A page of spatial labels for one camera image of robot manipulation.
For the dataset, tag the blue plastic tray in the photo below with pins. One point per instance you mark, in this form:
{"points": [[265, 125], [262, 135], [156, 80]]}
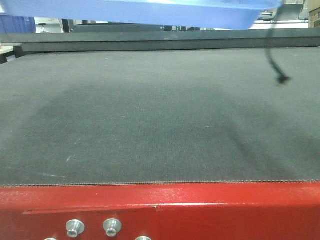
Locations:
{"points": [[216, 14]]}

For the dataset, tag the left silver bolt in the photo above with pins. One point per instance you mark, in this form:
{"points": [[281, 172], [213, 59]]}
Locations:
{"points": [[74, 228]]}

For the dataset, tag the silver bolt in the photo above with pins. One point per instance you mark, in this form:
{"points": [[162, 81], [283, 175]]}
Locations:
{"points": [[112, 227], [74, 228]]}

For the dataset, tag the stacked blue crates background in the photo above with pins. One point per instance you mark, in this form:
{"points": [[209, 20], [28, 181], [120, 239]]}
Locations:
{"points": [[16, 24]]}

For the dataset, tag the red metal cart frame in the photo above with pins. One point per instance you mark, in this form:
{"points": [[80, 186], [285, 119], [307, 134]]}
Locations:
{"points": [[197, 211]]}

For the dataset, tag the right silver bolt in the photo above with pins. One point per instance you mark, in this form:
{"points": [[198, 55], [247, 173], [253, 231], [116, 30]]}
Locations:
{"points": [[112, 227]]}

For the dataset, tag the cardboard box right edge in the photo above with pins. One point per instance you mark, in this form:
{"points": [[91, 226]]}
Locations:
{"points": [[314, 13]]}

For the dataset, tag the black fabric table mat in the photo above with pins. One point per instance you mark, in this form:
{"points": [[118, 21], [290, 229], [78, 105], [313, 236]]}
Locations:
{"points": [[137, 117]]}

